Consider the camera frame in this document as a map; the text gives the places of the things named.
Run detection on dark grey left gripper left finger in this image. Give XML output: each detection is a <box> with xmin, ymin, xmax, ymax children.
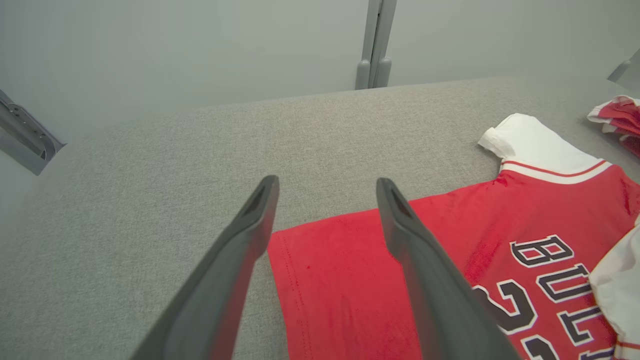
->
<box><xmin>131</xmin><ymin>175</ymin><xmax>281</xmax><ymax>360</ymax></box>

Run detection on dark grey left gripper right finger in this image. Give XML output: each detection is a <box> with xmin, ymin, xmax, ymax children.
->
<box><xmin>375</xmin><ymin>177</ymin><xmax>524</xmax><ymax>360</ymax></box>

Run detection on red basketball jersey white trim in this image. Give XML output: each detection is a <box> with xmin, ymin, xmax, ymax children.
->
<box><xmin>267</xmin><ymin>112</ymin><xmax>640</xmax><ymax>360</ymax></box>

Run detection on red shorts with white stripe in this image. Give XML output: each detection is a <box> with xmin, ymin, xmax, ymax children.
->
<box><xmin>586</xmin><ymin>94</ymin><xmax>640</xmax><ymax>160</ymax></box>

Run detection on grey partition post with hinge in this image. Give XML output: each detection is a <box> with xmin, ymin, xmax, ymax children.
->
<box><xmin>0</xmin><ymin>89</ymin><xmax>67</xmax><ymax>176</ymax></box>

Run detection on grey twin-foot partition post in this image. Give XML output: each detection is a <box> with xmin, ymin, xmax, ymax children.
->
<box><xmin>354</xmin><ymin>0</ymin><xmax>399</xmax><ymax>91</ymax></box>

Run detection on plain grey partition post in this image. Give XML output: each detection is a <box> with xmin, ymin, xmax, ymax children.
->
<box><xmin>607</xmin><ymin>47</ymin><xmax>640</xmax><ymax>94</ymax></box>

